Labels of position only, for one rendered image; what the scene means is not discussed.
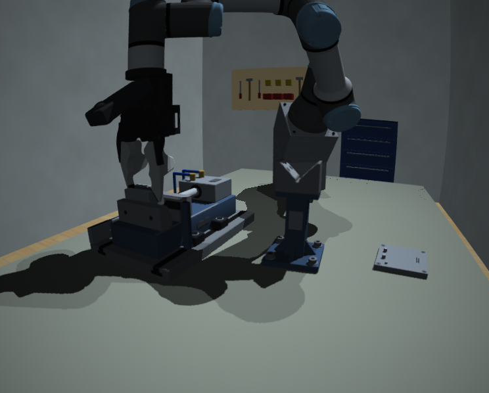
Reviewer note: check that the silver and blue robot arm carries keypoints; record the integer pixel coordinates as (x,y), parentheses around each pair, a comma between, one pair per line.
(316,23)

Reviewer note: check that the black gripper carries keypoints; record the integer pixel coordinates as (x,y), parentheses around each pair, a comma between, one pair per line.
(145,121)

